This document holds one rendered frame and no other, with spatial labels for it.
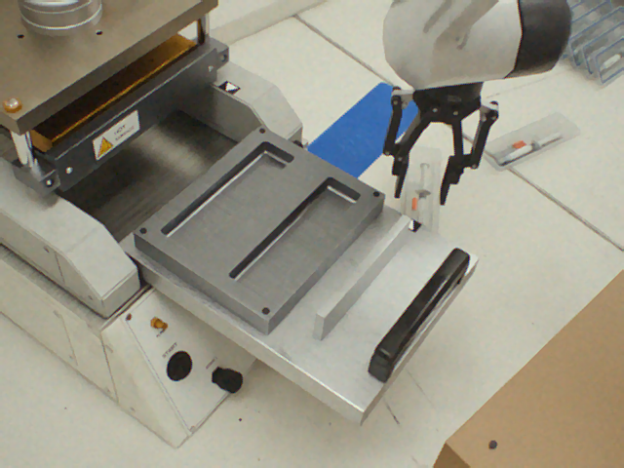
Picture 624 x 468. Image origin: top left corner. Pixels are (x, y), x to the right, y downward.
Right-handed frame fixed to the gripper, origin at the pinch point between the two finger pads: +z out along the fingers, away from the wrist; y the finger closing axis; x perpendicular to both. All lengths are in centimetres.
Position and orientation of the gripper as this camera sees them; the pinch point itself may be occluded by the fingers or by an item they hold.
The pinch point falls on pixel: (423, 178)
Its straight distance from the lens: 104.4
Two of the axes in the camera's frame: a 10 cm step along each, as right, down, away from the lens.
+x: 1.3, -7.6, 6.3
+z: -0.8, 6.3, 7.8
